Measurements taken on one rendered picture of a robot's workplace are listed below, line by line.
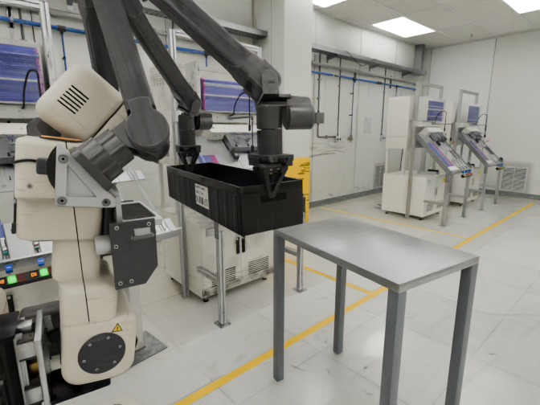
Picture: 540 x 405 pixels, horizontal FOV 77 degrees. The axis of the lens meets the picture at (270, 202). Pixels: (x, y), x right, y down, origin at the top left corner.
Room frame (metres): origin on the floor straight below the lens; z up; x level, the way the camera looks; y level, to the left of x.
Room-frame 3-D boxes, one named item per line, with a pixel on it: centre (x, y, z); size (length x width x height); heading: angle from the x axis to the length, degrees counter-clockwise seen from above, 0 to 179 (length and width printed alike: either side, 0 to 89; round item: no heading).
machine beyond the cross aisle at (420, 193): (5.11, -2.20, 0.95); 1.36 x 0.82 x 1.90; 42
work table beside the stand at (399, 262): (1.36, -0.39, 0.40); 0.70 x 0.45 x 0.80; 32
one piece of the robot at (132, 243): (0.86, 0.39, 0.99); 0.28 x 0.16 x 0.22; 32
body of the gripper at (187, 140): (1.25, 0.30, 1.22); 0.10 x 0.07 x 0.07; 32
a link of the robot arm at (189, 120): (1.26, 0.30, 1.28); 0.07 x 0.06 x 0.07; 138
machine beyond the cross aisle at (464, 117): (6.06, -3.29, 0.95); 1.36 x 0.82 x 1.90; 42
